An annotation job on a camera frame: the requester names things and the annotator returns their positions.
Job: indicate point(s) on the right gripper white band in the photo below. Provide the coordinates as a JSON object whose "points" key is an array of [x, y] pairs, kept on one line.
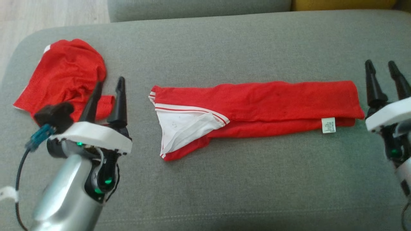
{"points": [[391, 114]]}

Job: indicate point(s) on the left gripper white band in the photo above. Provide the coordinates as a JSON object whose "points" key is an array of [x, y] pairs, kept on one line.
{"points": [[96, 136]]}

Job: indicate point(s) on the plain red mesh shorts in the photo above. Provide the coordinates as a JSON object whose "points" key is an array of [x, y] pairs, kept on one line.
{"points": [[64, 77]]}

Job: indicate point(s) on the red and white lettered jersey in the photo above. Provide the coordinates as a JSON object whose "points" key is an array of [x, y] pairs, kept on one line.
{"points": [[273, 102]]}

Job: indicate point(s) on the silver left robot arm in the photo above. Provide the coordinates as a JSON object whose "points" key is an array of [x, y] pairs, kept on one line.
{"points": [[67, 192]]}

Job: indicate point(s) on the large yellow sofa cushion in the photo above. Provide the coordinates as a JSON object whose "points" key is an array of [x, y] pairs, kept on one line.
{"points": [[343, 4]]}

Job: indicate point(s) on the grey sofa cushion module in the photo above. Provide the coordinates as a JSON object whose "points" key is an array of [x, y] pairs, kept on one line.
{"points": [[199, 9]]}

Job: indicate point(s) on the large grey sofa seat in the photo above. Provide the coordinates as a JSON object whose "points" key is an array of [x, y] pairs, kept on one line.
{"points": [[224, 186]]}

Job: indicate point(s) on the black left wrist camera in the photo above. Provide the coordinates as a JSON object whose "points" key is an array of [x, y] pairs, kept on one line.
{"points": [[54, 115]]}

